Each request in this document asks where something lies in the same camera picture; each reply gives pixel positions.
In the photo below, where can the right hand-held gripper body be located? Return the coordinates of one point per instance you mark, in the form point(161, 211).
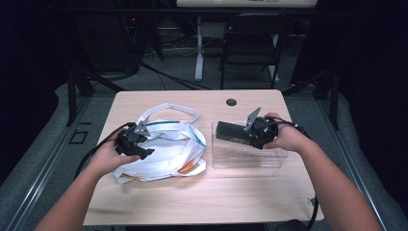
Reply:
point(261, 134)

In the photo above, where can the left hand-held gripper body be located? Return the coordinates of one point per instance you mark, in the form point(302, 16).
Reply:
point(128, 142)

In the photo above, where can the white tote bag coloured patches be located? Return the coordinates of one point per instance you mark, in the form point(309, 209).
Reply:
point(166, 154)

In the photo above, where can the clear plastic box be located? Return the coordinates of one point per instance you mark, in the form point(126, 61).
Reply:
point(250, 157)

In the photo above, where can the black rectangular box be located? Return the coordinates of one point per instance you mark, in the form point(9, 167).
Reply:
point(232, 132)

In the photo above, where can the person's left hand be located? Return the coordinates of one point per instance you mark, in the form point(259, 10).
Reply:
point(107, 157)

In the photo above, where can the person's right hand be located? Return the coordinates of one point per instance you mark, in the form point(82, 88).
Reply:
point(288, 136)

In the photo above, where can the black metal stand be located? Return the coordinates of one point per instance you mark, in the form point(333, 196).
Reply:
point(72, 96)
point(334, 102)

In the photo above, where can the black folding chair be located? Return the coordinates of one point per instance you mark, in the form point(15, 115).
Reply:
point(250, 45)

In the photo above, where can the black computer tower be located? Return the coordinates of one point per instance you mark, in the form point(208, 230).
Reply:
point(109, 41)

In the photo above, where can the white desk with legs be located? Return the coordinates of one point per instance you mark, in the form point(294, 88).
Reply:
point(199, 48)

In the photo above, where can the grey metal floor rail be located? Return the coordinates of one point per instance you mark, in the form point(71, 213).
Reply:
point(352, 160)
point(41, 179)

